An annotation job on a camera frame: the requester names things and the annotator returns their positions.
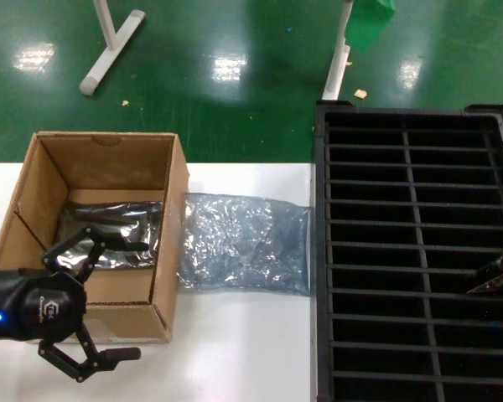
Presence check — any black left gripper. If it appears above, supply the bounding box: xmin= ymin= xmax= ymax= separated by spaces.
xmin=0 ymin=227 xmax=151 ymax=384

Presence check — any grey antistatic bag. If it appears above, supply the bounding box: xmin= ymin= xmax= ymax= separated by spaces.
xmin=176 ymin=192 xmax=312 ymax=299

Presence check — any flat bagged graphics card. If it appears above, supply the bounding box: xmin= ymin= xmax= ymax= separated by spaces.
xmin=56 ymin=199 xmax=164 ymax=271

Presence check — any brown cardboard box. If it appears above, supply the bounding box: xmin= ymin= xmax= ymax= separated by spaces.
xmin=0 ymin=131 xmax=191 ymax=345

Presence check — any black slotted container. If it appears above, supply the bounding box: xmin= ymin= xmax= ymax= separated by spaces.
xmin=311 ymin=100 xmax=503 ymax=402

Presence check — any white table leg with foot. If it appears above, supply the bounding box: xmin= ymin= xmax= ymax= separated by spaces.
xmin=79 ymin=0 xmax=147 ymax=97
xmin=321 ymin=0 xmax=355 ymax=102

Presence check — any green tablecloth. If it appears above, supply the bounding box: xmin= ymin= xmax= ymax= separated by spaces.
xmin=344 ymin=0 xmax=398 ymax=58

